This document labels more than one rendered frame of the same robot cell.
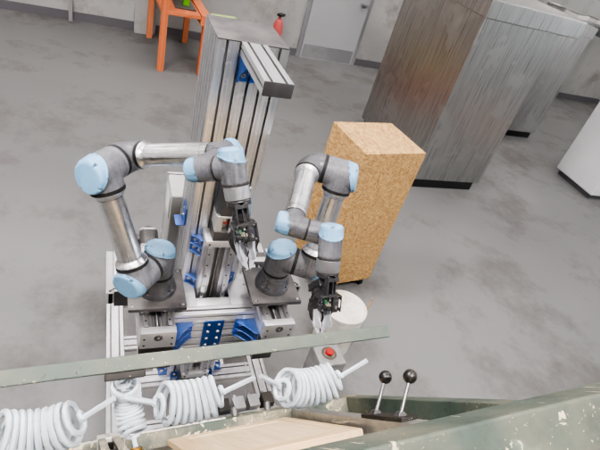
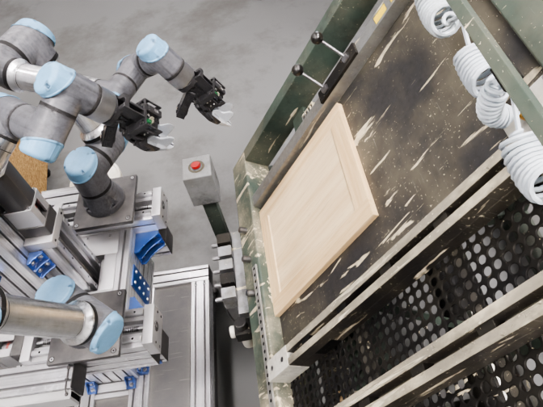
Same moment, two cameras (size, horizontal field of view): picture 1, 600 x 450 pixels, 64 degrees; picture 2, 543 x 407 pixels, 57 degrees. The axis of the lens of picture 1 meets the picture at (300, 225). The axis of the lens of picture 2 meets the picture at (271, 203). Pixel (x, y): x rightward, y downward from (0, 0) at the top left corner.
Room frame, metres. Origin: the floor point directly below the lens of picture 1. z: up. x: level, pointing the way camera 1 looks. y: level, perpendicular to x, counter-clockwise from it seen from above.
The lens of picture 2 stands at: (0.39, 0.79, 2.41)
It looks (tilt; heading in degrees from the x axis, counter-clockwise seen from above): 52 degrees down; 303
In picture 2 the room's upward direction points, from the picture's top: 13 degrees counter-clockwise
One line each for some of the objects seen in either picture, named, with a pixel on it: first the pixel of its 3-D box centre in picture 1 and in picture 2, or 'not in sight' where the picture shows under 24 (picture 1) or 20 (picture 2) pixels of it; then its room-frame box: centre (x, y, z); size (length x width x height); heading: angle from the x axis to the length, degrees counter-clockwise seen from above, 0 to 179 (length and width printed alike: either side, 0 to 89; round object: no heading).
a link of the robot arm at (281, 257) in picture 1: (281, 256); (86, 169); (1.59, 0.03, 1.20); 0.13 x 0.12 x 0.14; 92
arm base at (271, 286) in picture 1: (273, 276); (99, 192); (1.59, 0.04, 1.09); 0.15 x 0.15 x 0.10
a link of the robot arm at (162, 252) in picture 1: (158, 258); (63, 302); (1.35, 0.48, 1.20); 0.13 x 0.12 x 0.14; 168
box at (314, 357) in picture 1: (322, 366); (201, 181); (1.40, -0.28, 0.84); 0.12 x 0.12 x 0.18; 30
